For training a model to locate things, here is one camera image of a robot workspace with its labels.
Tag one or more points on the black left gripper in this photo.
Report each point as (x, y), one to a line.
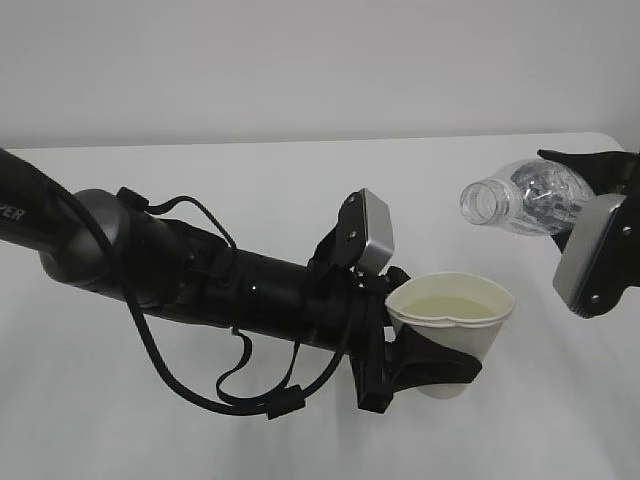
(414, 361)

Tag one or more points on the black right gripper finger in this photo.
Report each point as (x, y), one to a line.
(594, 174)

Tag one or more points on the white paper cup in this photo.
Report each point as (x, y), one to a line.
(457, 310)

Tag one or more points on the clear water bottle green label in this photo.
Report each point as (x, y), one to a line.
(532, 197)

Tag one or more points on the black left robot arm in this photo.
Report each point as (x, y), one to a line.
(123, 247)

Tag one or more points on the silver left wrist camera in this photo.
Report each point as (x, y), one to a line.
(362, 236)

